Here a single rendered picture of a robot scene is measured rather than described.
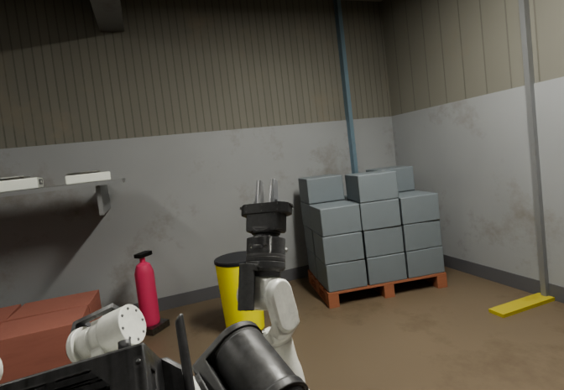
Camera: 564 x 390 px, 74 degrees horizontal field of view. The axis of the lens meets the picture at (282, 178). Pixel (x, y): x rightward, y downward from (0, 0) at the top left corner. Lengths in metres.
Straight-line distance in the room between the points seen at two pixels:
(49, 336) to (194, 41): 2.65
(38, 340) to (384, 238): 2.54
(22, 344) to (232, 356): 2.35
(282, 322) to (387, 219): 2.53
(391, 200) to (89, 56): 2.86
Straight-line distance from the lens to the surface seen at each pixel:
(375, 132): 4.38
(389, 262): 3.36
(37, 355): 2.92
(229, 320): 2.99
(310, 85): 4.08
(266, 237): 0.82
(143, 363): 0.49
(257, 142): 3.77
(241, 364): 0.63
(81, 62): 3.78
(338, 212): 3.11
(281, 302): 0.81
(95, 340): 0.72
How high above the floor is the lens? 1.28
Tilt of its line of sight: 3 degrees down
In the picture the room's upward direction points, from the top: 7 degrees counter-clockwise
